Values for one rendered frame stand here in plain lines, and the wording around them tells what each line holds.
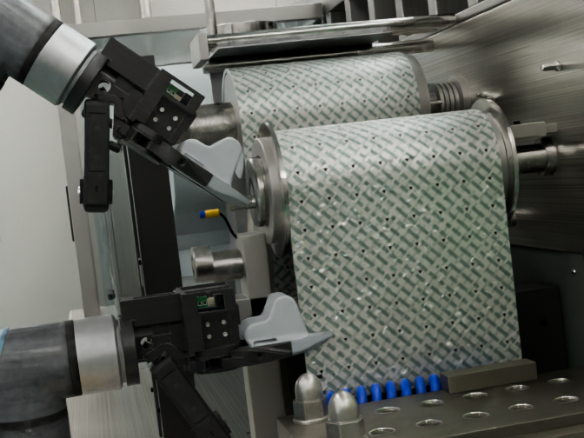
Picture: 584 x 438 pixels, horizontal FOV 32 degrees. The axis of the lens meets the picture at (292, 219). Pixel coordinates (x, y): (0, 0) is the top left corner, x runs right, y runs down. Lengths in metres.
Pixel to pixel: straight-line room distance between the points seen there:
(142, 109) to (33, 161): 5.57
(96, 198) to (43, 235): 5.56
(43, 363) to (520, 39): 0.66
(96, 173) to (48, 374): 0.20
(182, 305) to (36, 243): 5.61
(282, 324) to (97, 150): 0.25
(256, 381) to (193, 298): 0.17
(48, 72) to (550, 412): 0.57
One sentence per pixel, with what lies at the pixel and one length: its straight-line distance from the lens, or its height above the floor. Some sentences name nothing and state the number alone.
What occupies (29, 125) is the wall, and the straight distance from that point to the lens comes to 6.59.
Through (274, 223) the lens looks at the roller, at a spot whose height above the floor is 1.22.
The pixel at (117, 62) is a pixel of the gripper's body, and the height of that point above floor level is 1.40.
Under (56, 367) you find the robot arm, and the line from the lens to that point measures 0.98.
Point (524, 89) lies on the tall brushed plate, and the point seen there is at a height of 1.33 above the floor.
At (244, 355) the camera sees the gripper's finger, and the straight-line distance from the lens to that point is 0.99.
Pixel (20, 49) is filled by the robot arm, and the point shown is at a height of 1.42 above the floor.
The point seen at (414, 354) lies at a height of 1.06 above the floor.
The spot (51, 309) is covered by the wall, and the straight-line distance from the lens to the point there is 6.62.
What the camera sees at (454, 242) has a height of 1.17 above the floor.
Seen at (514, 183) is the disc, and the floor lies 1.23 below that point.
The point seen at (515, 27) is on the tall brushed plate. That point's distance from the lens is 1.24.
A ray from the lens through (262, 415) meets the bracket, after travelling 1.13.
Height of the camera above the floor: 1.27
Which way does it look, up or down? 3 degrees down
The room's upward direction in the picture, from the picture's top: 7 degrees counter-clockwise
